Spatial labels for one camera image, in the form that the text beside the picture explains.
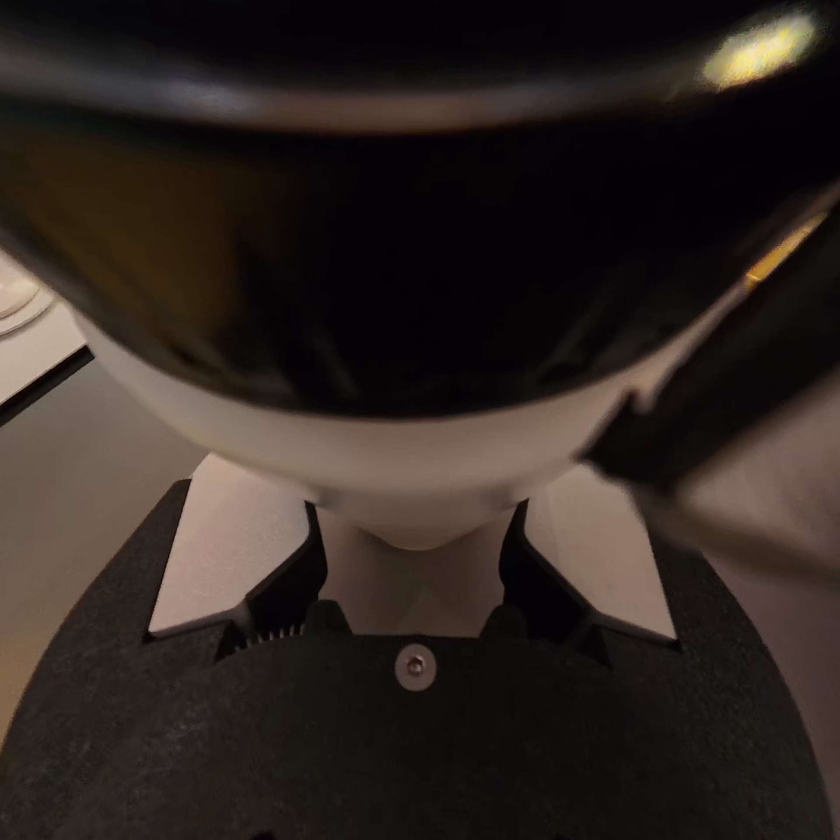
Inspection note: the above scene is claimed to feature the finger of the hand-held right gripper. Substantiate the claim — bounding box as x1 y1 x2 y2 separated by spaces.
576 190 840 578

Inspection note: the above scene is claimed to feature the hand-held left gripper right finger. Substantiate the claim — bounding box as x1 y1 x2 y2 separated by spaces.
499 467 680 649

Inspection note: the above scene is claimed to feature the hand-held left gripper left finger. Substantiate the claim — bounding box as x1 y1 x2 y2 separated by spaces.
147 453 329 641

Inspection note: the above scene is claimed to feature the white plastic bottle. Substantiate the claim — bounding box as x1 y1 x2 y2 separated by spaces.
69 308 697 552

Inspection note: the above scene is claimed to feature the black bottle lid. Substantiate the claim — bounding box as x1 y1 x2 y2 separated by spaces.
0 0 840 417

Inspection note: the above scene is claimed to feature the white stand base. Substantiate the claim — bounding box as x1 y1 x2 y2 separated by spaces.
0 246 93 408

